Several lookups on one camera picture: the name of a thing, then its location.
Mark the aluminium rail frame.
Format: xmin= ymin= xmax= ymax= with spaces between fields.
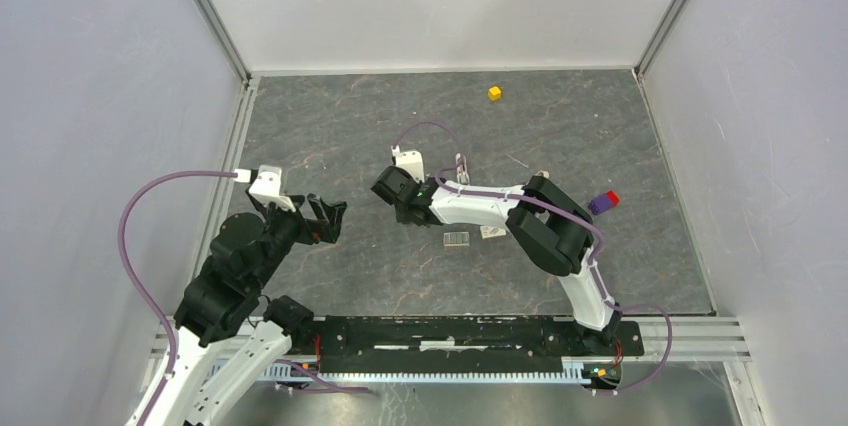
xmin=177 ymin=315 xmax=751 ymax=394

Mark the staple strip box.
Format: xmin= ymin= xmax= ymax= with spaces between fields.
xmin=480 ymin=226 xmax=507 ymax=239

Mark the clear staple tray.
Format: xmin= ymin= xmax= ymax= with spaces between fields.
xmin=443 ymin=231 xmax=471 ymax=247

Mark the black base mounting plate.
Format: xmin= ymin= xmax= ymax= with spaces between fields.
xmin=290 ymin=315 xmax=645 ymax=373

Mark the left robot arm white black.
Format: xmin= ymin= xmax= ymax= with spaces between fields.
xmin=118 ymin=194 xmax=348 ymax=425

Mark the yellow cube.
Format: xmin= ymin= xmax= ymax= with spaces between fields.
xmin=488 ymin=86 xmax=503 ymax=101

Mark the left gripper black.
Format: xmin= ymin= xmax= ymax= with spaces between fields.
xmin=250 ymin=190 xmax=347 ymax=288

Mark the purple red block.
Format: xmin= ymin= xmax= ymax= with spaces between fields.
xmin=587 ymin=190 xmax=620 ymax=216

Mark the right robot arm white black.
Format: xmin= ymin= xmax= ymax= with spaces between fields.
xmin=372 ymin=166 xmax=621 ymax=354

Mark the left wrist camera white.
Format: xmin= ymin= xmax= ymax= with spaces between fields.
xmin=234 ymin=165 xmax=297 ymax=217

